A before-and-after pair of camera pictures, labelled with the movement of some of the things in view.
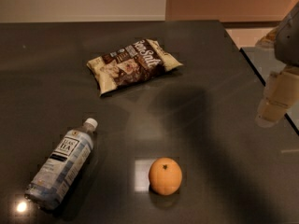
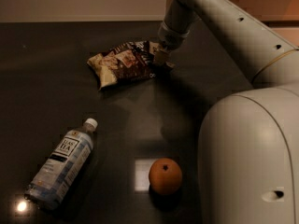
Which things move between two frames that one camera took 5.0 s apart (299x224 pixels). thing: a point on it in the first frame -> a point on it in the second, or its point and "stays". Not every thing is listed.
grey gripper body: (288, 42) -> (170, 37)
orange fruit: (164, 176) stays
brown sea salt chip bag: (133, 63) stays
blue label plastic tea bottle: (59, 167) stays
